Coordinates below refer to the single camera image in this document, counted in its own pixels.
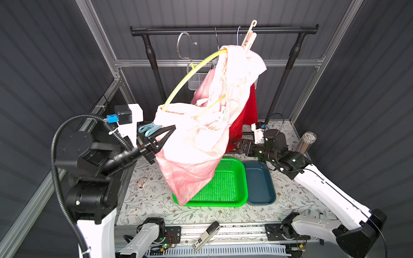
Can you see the pink clothespin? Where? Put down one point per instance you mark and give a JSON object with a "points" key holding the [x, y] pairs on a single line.
{"points": [[141, 183], [249, 37]]}

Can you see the dark teal tray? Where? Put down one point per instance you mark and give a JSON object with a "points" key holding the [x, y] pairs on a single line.
{"points": [[260, 185]]}

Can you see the green plastic hanger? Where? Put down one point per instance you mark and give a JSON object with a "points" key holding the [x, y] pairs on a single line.
{"points": [[193, 71]]}

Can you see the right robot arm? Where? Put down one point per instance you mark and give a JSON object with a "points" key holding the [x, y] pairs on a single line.
{"points": [[356, 227]]}

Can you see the black wire wall basket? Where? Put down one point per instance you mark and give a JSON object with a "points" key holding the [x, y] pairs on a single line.
{"points": [[107, 106]]}

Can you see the red shorts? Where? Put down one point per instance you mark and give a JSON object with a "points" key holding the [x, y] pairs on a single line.
{"points": [[248, 116]]}

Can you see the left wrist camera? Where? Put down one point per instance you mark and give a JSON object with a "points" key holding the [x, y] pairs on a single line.
{"points": [[127, 118]]}

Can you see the silver black handheld device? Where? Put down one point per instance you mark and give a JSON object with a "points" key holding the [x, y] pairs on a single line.
{"points": [[206, 236]]}

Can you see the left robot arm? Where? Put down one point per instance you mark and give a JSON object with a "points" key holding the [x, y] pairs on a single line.
{"points": [[88, 174]]}

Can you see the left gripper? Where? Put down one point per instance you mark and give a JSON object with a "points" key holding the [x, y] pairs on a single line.
{"points": [[144, 147]]}

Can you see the teal clothespin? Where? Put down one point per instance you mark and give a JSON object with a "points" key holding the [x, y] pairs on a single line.
{"points": [[149, 129]]}

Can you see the green plastic basket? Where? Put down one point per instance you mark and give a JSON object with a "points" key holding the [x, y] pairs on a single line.
{"points": [[212, 184]]}

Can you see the white wire wall basket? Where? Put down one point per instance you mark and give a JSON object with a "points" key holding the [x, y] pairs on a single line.
{"points": [[197, 79]]}

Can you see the pink tie-dye shorts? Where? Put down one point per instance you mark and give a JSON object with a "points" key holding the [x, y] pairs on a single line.
{"points": [[191, 154]]}

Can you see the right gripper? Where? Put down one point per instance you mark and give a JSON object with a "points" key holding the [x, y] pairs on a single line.
{"points": [[246, 147]]}

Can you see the black clothes rack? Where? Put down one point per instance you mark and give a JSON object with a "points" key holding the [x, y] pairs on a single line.
{"points": [[301, 32]]}

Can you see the clear tube of sticks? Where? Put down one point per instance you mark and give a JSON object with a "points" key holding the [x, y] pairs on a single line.
{"points": [[306, 141]]}

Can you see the lilac plastic hanger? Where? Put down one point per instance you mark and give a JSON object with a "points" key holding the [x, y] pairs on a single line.
{"points": [[216, 36]]}

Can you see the fallen pink clothespin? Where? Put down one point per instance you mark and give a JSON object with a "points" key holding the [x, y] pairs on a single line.
{"points": [[141, 183]]}

